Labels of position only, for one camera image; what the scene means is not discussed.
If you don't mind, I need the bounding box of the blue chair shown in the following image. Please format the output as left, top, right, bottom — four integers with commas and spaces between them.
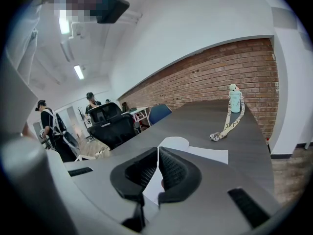
148, 104, 173, 126

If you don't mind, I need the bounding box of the black mesh office chair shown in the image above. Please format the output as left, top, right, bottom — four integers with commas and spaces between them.
87, 102, 138, 151

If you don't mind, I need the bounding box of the white table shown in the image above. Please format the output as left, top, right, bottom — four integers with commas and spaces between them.
121, 106, 150, 127

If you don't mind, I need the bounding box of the pale green bottle with strap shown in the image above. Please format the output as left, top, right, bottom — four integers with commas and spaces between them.
209, 84, 246, 141

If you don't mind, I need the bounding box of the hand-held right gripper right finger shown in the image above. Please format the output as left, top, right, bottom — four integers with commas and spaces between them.
158, 145, 202, 207

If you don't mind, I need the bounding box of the coat rack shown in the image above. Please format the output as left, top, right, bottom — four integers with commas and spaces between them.
76, 106, 85, 123

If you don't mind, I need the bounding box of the ceiling light panel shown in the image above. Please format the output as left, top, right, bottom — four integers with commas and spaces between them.
73, 65, 85, 80
58, 8, 71, 35

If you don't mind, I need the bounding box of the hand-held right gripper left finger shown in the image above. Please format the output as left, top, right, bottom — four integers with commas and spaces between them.
110, 147, 158, 232

